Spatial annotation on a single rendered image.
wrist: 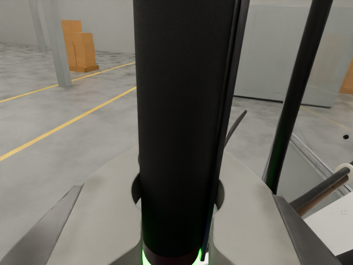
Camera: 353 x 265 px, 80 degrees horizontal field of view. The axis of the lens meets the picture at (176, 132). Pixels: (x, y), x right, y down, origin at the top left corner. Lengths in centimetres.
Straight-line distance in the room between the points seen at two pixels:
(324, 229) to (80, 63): 822
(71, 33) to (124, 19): 592
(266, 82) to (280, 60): 56
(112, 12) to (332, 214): 1405
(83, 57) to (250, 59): 546
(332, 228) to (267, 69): 518
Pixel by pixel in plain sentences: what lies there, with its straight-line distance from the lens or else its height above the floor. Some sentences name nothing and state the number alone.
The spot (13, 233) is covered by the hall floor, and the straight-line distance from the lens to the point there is 234.
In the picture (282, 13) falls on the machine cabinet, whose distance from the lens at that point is 557.
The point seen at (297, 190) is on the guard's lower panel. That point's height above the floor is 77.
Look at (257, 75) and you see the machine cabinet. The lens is 562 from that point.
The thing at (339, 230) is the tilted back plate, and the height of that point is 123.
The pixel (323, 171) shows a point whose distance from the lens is 123.
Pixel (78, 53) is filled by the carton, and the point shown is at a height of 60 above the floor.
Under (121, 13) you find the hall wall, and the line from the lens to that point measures 1396.
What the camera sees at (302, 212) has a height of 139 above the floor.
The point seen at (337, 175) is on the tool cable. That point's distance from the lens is 36.
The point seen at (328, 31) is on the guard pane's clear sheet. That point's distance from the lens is 137.
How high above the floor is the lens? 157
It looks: 27 degrees down
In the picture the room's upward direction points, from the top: 3 degrees clockwise
